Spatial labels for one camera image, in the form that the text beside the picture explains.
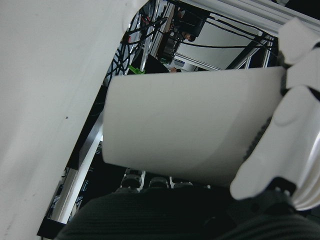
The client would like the aluminium rig frame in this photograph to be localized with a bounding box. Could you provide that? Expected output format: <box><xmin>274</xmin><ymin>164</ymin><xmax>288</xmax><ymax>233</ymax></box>
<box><xmin>139</xmin><ymin>0</ymin><xmax>320</xmax><ymax>71</ymax></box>

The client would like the green plastic clip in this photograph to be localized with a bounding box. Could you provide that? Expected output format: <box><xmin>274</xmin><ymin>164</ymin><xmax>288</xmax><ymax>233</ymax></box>
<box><xmin>128</xmin><ymin>64</ymin><xmax>146</xmax><ymax>75</ymax></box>

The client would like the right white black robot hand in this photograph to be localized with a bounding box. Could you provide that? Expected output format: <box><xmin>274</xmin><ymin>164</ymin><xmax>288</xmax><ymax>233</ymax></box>
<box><xmin>56</xmin><ymin>17</ymin><xmax>320</xmax><ymax>240</ymax></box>

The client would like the white paper cup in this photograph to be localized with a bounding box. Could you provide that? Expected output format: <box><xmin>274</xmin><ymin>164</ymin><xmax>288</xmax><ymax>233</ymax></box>
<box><xmin>101</xmin><ymin>66</ymin><xmax>286</xmax><ymax>188</ymax></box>

